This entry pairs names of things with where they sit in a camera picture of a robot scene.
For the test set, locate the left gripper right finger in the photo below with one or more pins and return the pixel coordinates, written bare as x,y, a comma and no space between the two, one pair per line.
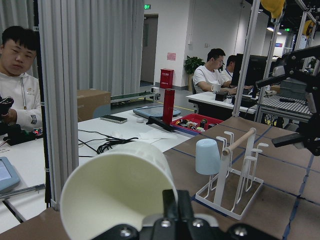
185,209

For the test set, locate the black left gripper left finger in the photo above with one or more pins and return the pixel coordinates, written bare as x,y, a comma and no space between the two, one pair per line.
170,206

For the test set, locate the cream plastic cup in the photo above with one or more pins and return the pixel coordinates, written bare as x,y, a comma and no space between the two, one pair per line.
122,186

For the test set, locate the light blue plastic cup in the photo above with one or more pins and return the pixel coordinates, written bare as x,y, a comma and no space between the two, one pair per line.
207,157

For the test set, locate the red parts tray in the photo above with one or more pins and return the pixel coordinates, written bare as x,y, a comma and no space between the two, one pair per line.
195,123

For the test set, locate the seated man white shirt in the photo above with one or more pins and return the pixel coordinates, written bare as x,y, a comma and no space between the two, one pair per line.
207,75

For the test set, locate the red bottle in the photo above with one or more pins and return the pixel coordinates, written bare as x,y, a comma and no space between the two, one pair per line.
168,105

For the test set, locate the blue teach pendant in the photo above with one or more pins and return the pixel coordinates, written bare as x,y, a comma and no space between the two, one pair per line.
9,178

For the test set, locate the seated man white hoodie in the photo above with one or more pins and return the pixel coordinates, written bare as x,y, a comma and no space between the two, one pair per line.
20,99

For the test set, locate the white wire cup rack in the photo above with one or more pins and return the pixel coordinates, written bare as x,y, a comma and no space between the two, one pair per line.
231,191

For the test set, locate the aluminium frame post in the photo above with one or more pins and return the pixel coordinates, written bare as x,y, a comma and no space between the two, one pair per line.
57,32

